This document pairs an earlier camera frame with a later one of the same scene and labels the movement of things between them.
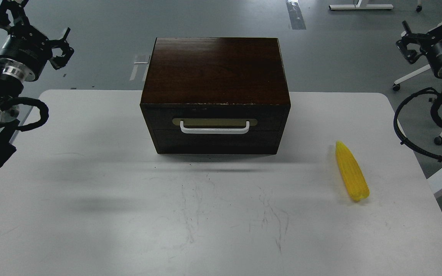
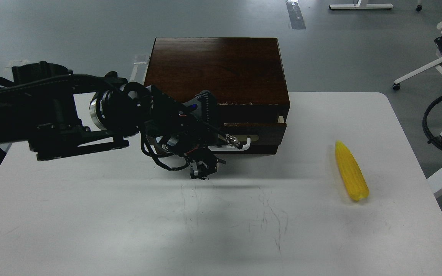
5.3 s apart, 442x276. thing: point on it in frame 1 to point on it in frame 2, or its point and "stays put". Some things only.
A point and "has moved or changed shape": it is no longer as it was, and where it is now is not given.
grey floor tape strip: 295,14 stays put
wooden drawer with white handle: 216,124 has moved or changed shape
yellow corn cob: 355,181 stays put
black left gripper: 27,51 to 183,129
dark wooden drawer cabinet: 212,95 stays put
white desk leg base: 358,6 stays put
